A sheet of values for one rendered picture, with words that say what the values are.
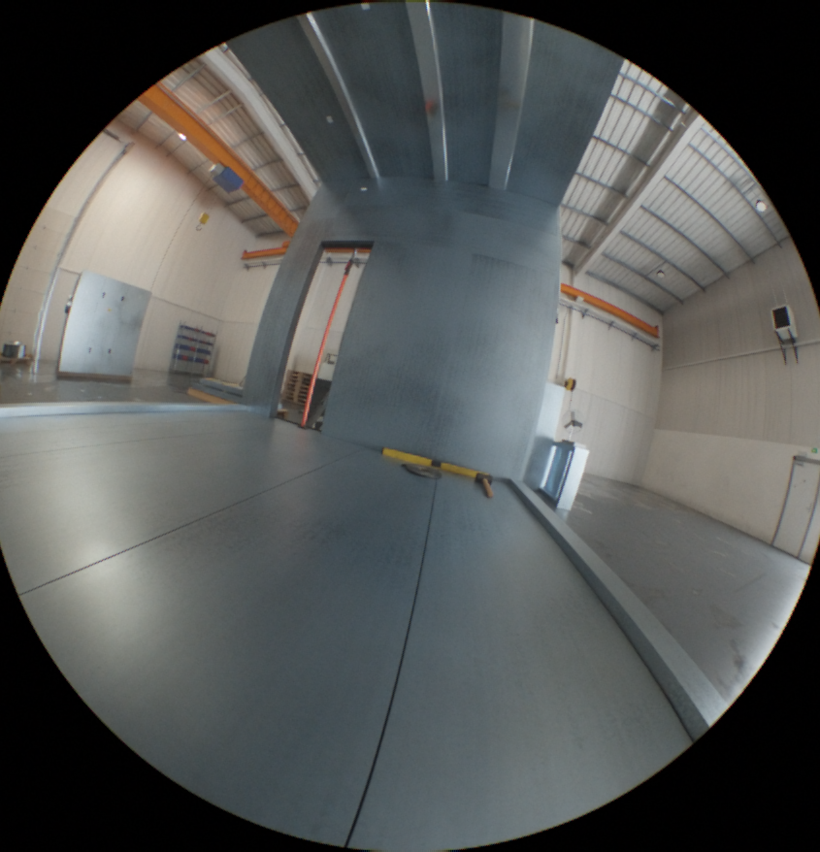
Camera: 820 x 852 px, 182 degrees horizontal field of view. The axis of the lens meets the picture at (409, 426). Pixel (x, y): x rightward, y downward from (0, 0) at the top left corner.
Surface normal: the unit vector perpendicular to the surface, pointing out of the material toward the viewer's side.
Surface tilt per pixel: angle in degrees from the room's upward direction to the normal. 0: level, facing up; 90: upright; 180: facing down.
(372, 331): 90
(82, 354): 90
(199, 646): 0
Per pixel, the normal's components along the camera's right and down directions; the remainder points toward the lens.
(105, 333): 0.96, 0.25
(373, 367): -0.14, 0.05
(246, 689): 0.24, -0.97
